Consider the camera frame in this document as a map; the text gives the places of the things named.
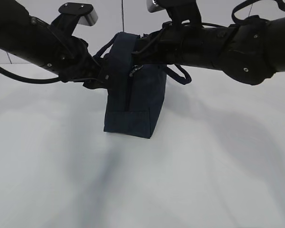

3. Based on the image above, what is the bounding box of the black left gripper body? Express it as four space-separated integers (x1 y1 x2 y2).
61 38 112 90

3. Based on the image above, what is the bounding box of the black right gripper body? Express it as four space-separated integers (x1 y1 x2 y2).
132 32 183 65

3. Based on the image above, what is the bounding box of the dark navy fabric lunch bag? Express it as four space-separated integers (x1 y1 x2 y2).
94 32 192 139

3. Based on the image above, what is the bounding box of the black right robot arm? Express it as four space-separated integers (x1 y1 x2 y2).
132 17 285 86

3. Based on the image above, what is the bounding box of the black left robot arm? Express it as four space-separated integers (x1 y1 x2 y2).
0 0 112 89

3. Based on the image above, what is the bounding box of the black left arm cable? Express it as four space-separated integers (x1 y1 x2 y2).
0 60 62 85

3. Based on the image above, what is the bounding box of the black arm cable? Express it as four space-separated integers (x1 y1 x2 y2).
231 0 285 26
0 60 62 85

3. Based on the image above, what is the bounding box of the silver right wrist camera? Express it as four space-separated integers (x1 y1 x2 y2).
146 0 202 26

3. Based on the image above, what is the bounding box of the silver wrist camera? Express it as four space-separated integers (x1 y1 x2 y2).
146 0 202 26
49 2 98 37

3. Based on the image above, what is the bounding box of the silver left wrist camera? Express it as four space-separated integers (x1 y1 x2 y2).
49 2 98 37

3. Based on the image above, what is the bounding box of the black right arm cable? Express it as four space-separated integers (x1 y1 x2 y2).
231 0 285 26

